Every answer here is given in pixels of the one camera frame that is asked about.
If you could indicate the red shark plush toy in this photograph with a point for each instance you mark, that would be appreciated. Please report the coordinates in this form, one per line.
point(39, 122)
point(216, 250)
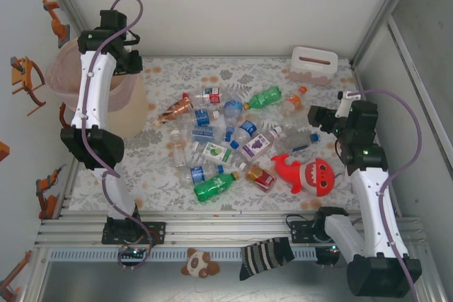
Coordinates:
point(311, 176)

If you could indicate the black striped sock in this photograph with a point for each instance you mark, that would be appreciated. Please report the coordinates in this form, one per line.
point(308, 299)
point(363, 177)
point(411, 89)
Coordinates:
point(262, 256)

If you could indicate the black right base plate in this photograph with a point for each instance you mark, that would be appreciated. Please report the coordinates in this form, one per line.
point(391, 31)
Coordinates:
point(299, 231)

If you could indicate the aluminium frame post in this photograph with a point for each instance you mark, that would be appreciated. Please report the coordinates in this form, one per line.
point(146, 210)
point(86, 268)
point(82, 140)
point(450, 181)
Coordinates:
point(385, 8)
point(67, 1)

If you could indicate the beige bin with pink liner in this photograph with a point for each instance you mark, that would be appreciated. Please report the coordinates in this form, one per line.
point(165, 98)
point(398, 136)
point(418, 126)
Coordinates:
point(127, 111)

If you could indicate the grape label bottle white cap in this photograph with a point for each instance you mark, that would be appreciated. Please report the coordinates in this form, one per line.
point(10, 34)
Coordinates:
point(256, 145)

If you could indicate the clear bottle red label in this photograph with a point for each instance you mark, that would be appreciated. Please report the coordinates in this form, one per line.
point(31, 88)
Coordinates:
point(213, 97)

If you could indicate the clear bottle orange cap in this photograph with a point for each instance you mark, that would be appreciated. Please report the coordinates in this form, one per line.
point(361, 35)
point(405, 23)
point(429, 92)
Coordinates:
point(293, 100)

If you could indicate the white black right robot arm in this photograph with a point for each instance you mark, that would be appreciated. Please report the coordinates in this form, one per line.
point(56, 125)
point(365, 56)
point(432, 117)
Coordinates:
point(371, 203)

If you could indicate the right circuit board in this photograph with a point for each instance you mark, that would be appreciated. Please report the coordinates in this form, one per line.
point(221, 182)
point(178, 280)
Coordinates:
point(327, 254)

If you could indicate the left circuit board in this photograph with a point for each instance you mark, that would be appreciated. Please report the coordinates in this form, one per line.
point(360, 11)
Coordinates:
point(134, 251)

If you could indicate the clear bottle white cap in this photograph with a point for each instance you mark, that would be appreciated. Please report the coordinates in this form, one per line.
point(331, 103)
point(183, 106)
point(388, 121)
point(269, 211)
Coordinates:
point(178, 146)

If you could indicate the orange curved wall model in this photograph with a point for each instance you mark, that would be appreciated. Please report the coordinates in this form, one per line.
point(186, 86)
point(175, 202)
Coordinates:
point(63, 114)

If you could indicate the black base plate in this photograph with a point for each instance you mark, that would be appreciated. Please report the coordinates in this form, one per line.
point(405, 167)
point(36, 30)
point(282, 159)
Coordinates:
point(299, 231)
point(157, 233)

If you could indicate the clear soda water bottle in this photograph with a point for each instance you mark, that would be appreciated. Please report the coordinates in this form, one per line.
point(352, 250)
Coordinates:
point(203, 134)

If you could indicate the white tissue box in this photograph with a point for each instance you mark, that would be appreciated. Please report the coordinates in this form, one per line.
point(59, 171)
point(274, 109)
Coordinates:
point(311, 68)

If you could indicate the lime label bottle white cap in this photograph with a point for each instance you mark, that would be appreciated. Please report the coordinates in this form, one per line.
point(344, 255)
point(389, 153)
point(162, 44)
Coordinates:
point(216, 153)

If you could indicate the clear bottle blue cap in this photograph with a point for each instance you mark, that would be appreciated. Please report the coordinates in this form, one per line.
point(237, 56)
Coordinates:
point(293, 142)

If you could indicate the circuit board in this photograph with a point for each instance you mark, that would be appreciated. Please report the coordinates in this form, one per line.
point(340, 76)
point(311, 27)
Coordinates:
point(134, 251)
point(327, 254)

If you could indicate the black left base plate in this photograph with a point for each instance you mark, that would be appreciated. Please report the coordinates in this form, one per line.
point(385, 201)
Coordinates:
point(157, 233)

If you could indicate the orange stick wall model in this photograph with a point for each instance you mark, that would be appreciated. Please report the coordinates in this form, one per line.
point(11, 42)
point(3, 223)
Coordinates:
point(17, 270)

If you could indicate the orange gripper wall model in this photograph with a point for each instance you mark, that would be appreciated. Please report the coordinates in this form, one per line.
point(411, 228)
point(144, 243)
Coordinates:
point(24, 75)

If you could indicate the clear bottle light blue label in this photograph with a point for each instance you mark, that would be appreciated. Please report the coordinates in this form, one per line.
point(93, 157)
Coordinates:
point(233, 105)

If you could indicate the orange block wall model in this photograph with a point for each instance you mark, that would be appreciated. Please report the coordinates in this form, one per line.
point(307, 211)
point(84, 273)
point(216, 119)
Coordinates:
point(3, 151)

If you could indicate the copper foil bottle red cap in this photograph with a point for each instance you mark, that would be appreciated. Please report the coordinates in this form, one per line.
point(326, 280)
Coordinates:
point(177, 109)

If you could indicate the aluminium table rail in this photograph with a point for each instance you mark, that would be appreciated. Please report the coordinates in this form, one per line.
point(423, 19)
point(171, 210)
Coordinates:
point(226, 227)

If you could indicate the brown white panda plush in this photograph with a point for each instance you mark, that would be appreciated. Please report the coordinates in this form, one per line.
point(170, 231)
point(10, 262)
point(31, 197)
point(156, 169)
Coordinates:
point(196, 263)

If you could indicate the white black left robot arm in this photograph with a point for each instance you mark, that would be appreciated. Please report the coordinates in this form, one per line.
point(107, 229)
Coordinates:
point(93, 86)

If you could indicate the red label bottle gold cap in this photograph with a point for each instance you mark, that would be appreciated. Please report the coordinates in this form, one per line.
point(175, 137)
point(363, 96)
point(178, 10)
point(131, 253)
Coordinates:
point(262, 178)

